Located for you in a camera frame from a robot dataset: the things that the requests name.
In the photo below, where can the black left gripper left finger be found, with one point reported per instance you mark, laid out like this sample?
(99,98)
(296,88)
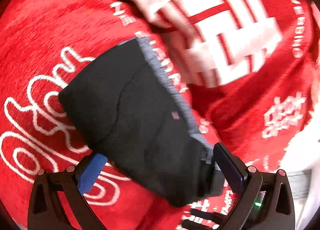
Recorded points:
(45,209)

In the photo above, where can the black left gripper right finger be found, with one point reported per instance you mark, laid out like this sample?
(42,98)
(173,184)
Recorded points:
(265,199)

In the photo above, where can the dark pants with grey waistband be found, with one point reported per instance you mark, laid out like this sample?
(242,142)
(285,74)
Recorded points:
(126,108)

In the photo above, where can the red blanket with white characters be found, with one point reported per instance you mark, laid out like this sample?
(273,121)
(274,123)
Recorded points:
(247,68)

